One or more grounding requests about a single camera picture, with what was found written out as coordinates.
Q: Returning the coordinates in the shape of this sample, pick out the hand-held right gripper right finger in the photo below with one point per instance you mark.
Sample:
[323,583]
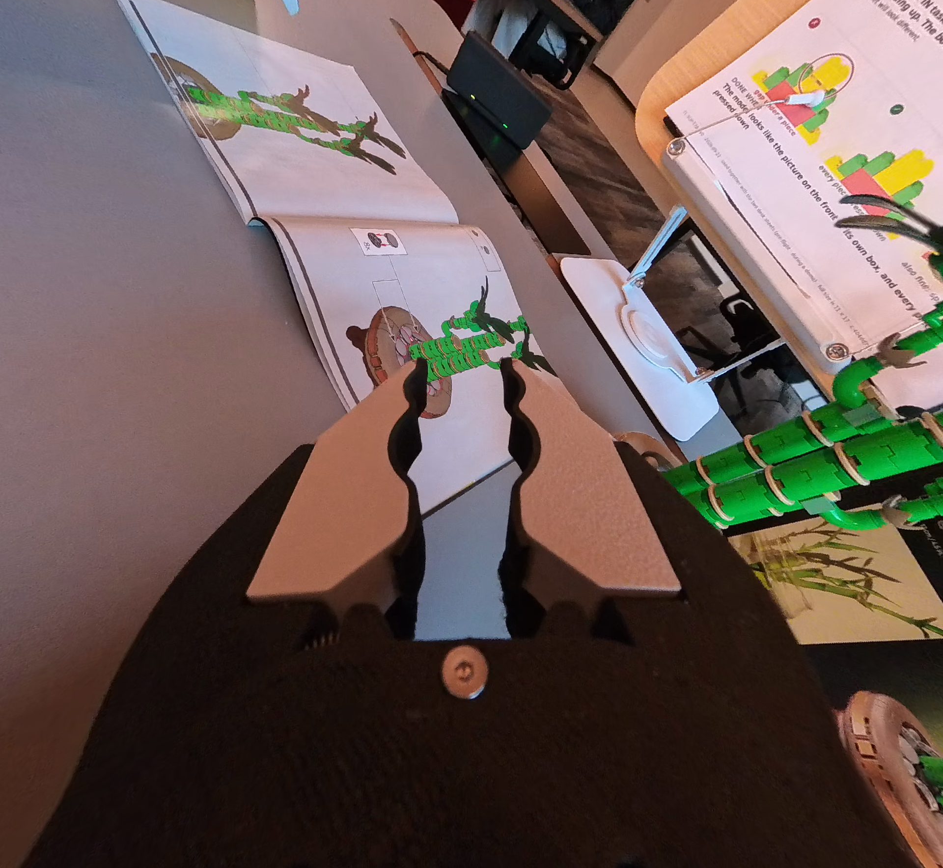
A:
[597,514]

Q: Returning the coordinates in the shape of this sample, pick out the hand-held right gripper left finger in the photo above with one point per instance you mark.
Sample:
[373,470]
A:
[331,514]

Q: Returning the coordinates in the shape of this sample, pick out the building instruction booklet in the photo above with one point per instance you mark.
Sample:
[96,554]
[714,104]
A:
[295,161]

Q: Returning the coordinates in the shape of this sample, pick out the white desk stand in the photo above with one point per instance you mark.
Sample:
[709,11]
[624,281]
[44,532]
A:
[611,308]

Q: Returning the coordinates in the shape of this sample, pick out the grey desk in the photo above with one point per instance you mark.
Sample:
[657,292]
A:
[110,293]

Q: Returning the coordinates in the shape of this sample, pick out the green brick bamboo model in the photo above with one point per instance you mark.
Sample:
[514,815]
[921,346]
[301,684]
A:
[810,470]

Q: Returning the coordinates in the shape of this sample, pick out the black power box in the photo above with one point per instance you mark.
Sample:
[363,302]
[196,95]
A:
[493,84]

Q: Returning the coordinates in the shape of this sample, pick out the bamboo set box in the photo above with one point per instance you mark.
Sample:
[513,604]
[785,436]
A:
[847,588]

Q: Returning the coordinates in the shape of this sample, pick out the printed instruction sheet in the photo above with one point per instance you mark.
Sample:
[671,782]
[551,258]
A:
[869,21]

